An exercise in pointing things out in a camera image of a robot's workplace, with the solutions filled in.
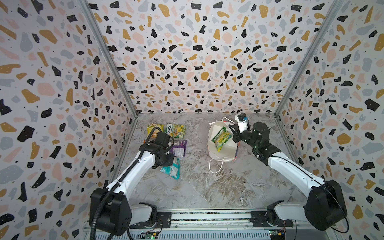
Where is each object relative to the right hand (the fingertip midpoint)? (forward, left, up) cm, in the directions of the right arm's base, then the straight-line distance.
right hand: (231, 125), depth 79 cm
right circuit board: (-44, -21, -29) cm, 57 cm away
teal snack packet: (-17, +32, -21) cm, 41 cm away
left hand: (-14, +33, -15) cm, 39 cm away
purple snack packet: (-2, +31, -23) cm, 39 cm away
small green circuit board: (-47, +39, -27) cm, 67 cm away
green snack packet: (+13, +35, -22) cm, 43 cm away
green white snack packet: (+4, +3, -18) cm, 18 cm away
